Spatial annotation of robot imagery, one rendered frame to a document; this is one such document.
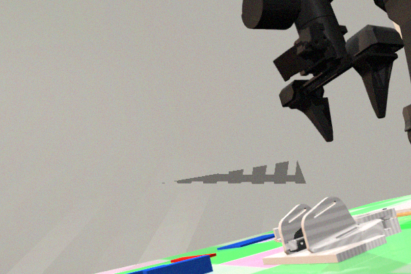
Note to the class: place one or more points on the blue rectangular block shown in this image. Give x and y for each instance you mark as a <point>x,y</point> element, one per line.
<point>198,265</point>

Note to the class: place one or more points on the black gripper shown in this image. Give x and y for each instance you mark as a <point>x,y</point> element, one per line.
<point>371,52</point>

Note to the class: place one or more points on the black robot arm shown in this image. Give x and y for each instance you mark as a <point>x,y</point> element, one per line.
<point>313,45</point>

